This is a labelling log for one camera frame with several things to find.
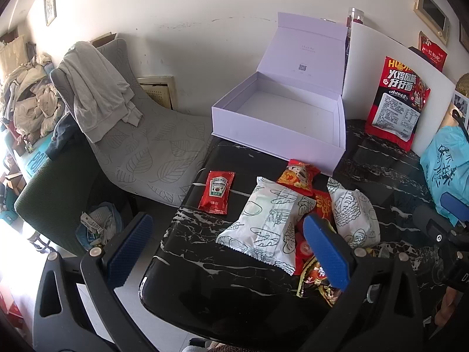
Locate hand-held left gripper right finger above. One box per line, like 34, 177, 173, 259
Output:
302, 213, 435, 352

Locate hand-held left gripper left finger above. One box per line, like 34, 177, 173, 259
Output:
35, 213, 158, 352

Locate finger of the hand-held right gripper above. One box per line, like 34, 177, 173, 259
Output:
440, 192, 469, 225
413, 205, 458, 243

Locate small red snack packet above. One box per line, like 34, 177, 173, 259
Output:
293, 224, 316, 265

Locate dark brown snack packet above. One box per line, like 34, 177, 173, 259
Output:
296, 257, 349, 307

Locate white bread packet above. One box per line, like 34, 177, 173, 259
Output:
216, 177, 316, 276
327, 178, 380, 248

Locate orange-red snack packet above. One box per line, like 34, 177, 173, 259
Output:
276, 159, 320, 196

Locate white hinged-lid gift box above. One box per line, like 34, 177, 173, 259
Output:
211, 12, 350, 177

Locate white blue trash bag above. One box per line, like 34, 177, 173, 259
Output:
75, 202, 121, 248

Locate light blue plastic bag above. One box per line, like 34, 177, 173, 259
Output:
419, 125, 469, 228

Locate dark green chair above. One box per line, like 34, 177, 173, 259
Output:
15, 139, 132, 257

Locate red ketchup packet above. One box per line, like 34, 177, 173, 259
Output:
198, 171, 235, 214

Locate red black noodle bag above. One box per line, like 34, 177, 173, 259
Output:
364, 56, 432, 152

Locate dark blue cloth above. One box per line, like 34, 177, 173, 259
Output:
46, 114, 86, 160

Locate teal storage box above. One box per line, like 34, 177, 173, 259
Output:
4, 132, 52, 184

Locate red pouch bag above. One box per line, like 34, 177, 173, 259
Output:
418, 31, 448, 73

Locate grey sweater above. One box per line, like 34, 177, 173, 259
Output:
59, 41, 142, 143

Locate white foam board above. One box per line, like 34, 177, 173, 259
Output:
341, 22, 457, 158

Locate pile of pale clothes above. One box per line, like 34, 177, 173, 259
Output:
0, 35, 67, 143

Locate brown cardboard piece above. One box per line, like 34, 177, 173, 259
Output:
91, 32, 117, 48

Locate clear jar red lid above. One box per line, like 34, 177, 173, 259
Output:
346, 7, 365, 28

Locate beige wall vent panel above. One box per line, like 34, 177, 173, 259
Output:
137, 76, 179, 111

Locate gold picture frame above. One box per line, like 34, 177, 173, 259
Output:
414, 0, 451, 45

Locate small wall picture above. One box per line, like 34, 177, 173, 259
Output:
43, 0, 57, 27

